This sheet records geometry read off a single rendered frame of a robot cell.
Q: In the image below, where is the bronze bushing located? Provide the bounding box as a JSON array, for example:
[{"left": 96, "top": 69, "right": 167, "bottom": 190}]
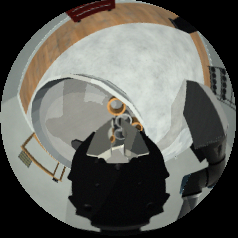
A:
[
  {"left": 107, "top": 96, "right": 126, "bottom": 115},
  {"left": 110, "top": 128, "right": 115, "bottom": 143},
  {"left": 131, "top": 117, "right": 143, "bottom": 131}
]

